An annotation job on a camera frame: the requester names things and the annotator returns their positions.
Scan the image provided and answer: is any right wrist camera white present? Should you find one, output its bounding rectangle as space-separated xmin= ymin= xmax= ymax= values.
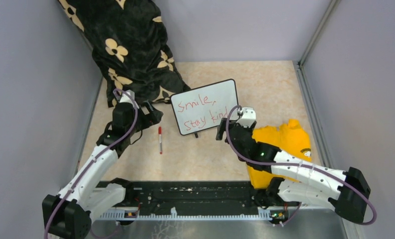
xmin=236 ymin=107 xmax=256 ymax=128

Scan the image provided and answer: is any aluminium frame rail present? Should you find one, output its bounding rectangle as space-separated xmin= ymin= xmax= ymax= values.
xmin=54 ymin=186 xmax=355 ymax=222

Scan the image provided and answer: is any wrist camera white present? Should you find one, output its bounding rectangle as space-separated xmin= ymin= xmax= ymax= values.
xmin=236 ymin=107 xmax=256 ymax=128
xmin=118 ymin=90 xmax=137 ymax=106

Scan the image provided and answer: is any purple cable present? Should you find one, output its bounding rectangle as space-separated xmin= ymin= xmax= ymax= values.
xmin=43 ymin=88 xmax=139 ymax=239
xmin=225 ymin=105 xmax=378 ymax=228

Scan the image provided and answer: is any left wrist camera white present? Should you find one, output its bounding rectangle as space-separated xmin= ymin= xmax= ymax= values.
xmin=118 ymin=90 xmax=137 ymax=106

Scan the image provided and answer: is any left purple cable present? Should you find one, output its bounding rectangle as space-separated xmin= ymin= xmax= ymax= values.
xmin=43 ymin=88 xmax=139 ymax=239

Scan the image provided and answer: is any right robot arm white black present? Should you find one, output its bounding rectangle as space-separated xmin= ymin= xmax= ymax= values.
xmin=216 ymin=118 xmax=378 ymax=226

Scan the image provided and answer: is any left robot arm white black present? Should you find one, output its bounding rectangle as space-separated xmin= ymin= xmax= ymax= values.
xmin=42 ymin=101 xmax=163 ymax=239

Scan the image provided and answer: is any white whiteboard black frame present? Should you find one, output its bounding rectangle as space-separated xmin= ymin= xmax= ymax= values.
xmin=170 ymin=79 xmax=238 ymax=135

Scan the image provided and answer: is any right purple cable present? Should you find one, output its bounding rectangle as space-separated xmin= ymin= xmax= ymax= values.
xmin=225 ymin=105 xmax=378 ymax=228

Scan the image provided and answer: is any yellow folded garment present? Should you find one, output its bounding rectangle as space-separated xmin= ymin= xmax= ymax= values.
xmin=247 ymin=119 xmax=311 ymax=189

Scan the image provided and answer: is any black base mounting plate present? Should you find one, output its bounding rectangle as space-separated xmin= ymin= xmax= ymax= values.
xmin=73 ymin=180 xmax=300 ymax=217

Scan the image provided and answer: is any red white marker pen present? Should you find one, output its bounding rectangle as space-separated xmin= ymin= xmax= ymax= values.
xmin=158 ymin=126 xmax=163 ymax=154

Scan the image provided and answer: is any black floral blanket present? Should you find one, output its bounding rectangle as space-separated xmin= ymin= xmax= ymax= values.
xmin=60 ymin=0 xmax=190 ymax=107

